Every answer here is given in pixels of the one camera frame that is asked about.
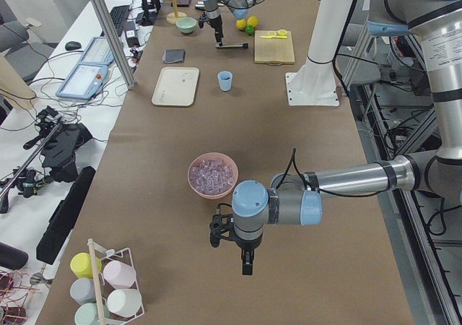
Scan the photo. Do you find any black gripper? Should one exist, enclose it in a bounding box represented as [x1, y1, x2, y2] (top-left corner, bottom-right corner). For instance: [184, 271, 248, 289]
[209, 12, 223, 47]
[235, 232, 263, 275]

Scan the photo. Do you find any steel ice scoop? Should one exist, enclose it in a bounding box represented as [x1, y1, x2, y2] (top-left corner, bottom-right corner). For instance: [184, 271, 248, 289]
[195, 1, 205, 12]

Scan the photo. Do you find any blue plastic cup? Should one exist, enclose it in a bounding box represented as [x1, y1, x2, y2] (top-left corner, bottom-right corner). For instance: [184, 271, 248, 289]
[217, 71, 233, 92]

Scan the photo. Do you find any pile of ice cubes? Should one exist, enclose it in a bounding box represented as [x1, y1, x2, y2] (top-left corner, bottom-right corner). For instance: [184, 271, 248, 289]
[190, 155, 237, 195]

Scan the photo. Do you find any pink cup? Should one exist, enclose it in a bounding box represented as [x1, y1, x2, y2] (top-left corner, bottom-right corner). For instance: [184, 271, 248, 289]
[103, 261, 136, 289]

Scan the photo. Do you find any white cup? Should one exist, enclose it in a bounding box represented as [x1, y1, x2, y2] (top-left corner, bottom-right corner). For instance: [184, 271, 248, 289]
[106, 289, 142, 318]

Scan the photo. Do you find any yellow cup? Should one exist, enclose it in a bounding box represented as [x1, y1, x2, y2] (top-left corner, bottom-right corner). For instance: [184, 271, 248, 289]
[70, 252, 93, 278]

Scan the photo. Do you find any grey cup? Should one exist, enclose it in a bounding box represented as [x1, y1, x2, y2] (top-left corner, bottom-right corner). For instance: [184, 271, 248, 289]
[69, 278, 96, 305]

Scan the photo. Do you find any mint cup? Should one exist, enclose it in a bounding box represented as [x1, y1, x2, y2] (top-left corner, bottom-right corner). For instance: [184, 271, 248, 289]
[74, 303, 100, 325]

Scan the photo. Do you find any yellow lemon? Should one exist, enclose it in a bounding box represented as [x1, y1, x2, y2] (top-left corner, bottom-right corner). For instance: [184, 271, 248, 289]
[246, 16, 259, 29]
[235, 19, 247, 30]

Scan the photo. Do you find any green lime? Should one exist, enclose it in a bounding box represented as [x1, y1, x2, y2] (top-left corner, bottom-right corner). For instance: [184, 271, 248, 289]
[244, 25, 255, 35]

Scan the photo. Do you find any mint green bowl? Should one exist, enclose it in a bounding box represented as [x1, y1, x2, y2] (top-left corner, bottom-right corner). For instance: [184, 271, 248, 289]
[175, 17, 198, 35]

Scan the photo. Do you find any yellow plastic knife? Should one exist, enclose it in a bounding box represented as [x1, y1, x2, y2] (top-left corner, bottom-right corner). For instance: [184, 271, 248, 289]
[259, 35, 288, 39]

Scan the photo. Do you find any wooden glass stand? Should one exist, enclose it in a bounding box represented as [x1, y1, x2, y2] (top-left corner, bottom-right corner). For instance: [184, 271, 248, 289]
[161, 0, 188, 25]

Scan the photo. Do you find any grey folded cloth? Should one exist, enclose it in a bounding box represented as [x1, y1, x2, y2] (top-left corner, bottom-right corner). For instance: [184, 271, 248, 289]
[162, 49, 186, 64]

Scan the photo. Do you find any wooden cutting board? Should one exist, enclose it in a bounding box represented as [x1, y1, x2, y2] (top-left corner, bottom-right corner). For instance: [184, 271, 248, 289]
[254, 30, 295, 65]

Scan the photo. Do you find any cream rabbit tray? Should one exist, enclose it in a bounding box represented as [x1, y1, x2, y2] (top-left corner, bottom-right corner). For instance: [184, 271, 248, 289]
[152, 66, 200, 107]

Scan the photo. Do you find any pink bowl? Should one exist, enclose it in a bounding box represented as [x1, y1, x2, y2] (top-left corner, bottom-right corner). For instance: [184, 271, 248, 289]
[187, 152, 239, 200]

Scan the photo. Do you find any black power adapter box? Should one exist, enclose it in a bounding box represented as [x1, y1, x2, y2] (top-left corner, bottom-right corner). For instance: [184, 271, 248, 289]
[123, 21, 140, 47]

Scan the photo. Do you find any black keyboard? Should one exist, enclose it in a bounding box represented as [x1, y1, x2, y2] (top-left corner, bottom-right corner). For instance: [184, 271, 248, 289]
[110, 5, 130, 37]

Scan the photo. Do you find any teach pendant far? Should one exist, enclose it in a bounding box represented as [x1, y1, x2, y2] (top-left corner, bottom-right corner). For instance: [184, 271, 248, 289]
[79, 37, 114, 65]

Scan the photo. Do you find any teach pendant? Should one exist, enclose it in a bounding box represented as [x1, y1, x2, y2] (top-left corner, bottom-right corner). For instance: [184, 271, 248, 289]
[79, 37, 114, 65]
[56, 64, 108, 100]

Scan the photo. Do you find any teach pendant near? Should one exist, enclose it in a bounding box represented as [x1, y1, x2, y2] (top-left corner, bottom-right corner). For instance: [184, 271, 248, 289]
[56, 64, 108, 100]

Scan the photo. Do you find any black computer mouse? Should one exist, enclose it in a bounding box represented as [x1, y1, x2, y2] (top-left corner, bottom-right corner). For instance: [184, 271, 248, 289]
[64, 41, 82, 51]

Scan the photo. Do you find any black long bar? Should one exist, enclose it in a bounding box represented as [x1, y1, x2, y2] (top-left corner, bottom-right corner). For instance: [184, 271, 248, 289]
[36, 166, 96, 265]

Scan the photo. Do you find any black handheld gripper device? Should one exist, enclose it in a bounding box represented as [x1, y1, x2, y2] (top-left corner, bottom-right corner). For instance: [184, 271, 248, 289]
[23, 105, 93, 183]

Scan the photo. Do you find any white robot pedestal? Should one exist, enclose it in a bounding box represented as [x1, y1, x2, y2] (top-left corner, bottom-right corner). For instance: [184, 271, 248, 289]
[286, 0, 353, 106]

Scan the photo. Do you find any aluminium frame post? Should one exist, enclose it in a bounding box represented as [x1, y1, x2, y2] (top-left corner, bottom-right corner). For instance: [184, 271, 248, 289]
[90, 0, 136, 90]

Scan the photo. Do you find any white wire cup rack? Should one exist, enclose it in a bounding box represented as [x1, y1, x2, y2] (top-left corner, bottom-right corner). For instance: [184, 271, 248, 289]
[87, 238, 145, 324]

